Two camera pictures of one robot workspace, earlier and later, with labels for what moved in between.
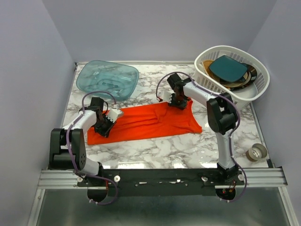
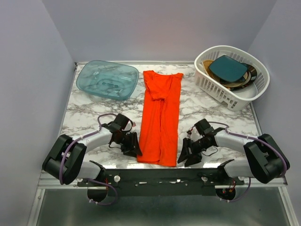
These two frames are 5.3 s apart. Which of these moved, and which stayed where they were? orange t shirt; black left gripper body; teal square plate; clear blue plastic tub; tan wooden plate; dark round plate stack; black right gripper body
Moved: black left gripper body; orange t shirt; black right gripper body
Stayed: dark round plate stack; teal square plate; clear blue plastic tub; tan wooden plate
